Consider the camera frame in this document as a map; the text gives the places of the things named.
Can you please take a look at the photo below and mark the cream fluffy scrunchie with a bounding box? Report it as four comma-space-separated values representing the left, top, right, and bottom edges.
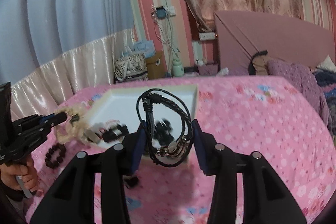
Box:
54, 103, 89, 144

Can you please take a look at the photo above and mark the brown wooden bead bracelet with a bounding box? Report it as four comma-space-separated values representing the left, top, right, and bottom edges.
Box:
44, 143, 66, 170

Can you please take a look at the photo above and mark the white strap smartwatch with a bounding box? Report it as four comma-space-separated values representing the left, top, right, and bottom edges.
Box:
83, 120, 129, 144

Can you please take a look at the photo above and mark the black braided leather bracelet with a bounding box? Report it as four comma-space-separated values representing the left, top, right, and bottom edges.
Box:
135, 88, 195, 168

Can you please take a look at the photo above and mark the black hair claw clip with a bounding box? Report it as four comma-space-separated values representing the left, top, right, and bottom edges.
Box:
153, 119, 174, 146

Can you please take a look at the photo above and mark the person's left hand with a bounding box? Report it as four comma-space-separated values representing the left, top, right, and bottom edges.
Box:
1, 155, 39, 192

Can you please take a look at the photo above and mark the white satin curtain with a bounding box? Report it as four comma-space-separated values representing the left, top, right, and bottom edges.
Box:
11, 28, 135, 120

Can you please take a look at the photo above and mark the pink floral bedsheet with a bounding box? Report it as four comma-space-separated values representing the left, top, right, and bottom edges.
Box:
23, 75, 336, 224

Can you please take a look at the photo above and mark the patterned tote bag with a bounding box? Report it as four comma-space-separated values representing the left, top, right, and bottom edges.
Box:
114, 52, 148, 83

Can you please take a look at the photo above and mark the cardboard box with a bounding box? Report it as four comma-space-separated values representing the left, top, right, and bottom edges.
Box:
146, 51, 165, 80

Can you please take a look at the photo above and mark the white shallow tray box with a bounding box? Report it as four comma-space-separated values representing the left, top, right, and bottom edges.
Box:
85, 84, 198, 167

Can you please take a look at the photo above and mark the light blue gift bag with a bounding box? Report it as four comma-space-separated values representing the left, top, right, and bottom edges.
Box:
133, 40, 155, 58

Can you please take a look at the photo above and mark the purple blanket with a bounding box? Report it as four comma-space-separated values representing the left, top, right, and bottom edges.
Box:
267, 59, 330, 126

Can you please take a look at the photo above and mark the green bottle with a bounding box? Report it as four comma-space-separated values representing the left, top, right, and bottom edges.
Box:
171, 59, 185, 77

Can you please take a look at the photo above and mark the dark knitted blanket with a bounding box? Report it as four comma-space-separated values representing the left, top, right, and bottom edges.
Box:
313, 69, 336, 115

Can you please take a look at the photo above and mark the purple plastic basket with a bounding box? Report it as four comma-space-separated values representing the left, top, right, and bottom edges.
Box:
197, 63, 218, 76

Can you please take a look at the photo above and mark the white pillow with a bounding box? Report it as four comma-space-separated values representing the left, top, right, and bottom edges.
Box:
317, 55, 336, 73

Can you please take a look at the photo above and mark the pink headboard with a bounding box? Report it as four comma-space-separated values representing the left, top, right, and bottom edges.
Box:
215, 11, 335, 76

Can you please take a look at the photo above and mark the white power strip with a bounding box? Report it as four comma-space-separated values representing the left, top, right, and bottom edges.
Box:
199, 32, 217, 41

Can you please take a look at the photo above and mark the wall socket with blue charger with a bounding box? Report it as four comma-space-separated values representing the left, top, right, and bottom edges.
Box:
151, 6, 176, 19

